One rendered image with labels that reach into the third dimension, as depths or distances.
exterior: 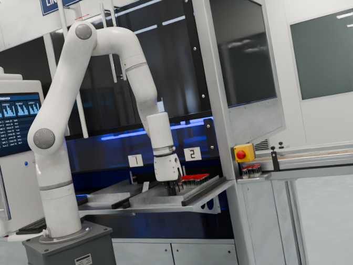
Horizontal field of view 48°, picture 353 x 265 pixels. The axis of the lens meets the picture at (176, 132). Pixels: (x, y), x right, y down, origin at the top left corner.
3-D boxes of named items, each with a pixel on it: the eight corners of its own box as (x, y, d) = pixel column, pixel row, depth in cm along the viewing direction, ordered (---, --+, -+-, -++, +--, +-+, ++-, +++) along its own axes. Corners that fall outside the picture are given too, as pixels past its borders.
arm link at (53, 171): (37, 192, 138) (23, 124, 136) (42, 184, 156) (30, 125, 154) (72, 184, 140) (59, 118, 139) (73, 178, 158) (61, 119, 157)
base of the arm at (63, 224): (49, 248, 133) (38, 194, 132) (32, 239, 148) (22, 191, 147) (100, 230, 144) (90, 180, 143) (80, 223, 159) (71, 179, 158)
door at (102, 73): (71, 134, 228) (51, 32, 225) (136, 123, 205) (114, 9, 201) (70, 134, 228) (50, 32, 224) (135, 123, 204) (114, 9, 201)
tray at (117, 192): (130, 184, 220) (128, 178, 220) (169, 181, 207) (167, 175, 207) (87, 202, 191) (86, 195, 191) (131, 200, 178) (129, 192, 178)
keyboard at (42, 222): (68, 209, 220) (68, 205, 220) (89, 207, 215) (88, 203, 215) (15, 235, 183) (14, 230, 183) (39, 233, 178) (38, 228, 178)
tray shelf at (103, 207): (123, 188, 223) (122, 185, 223) (239, 180, 188) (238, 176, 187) (60, 215, 182) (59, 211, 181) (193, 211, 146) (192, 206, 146)
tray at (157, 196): (171, 186, 193) (170, 179, 193) (219, 182, 180) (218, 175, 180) (130, 206, 164) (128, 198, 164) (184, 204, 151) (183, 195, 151)
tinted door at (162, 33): (136, 123, 204) (115, 9, 201) (211, 110, 183) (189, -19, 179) (136, 123, 204) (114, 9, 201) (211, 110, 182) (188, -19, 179)
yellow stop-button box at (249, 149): (241, 159, 184) (238, 144, 184) (256, 158, 180) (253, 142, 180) (235, 162, 178) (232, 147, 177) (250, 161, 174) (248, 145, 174)
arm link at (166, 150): (178, 143, 156) (179, 151, 156) (159, 145, 160) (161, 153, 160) (167, 146, 148) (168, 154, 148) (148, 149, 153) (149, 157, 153)
